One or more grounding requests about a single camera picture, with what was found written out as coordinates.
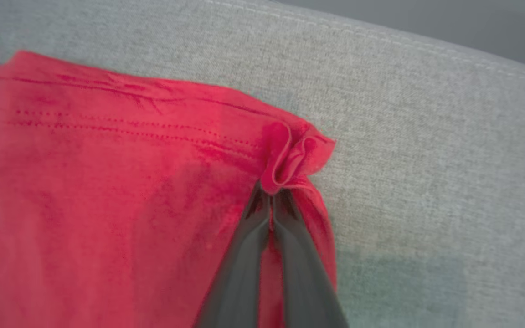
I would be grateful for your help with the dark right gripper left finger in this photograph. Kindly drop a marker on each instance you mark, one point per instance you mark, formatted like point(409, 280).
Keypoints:
point(237, 282)

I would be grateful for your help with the grey fabric sofa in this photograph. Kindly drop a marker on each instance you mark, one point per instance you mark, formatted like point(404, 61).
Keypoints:
point(426, 159)

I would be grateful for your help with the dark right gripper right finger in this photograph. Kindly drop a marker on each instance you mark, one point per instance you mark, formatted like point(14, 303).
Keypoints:
point(306, 282)

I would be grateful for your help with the red jersey garment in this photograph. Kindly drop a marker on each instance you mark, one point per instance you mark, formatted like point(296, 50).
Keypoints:
point(107, 205)

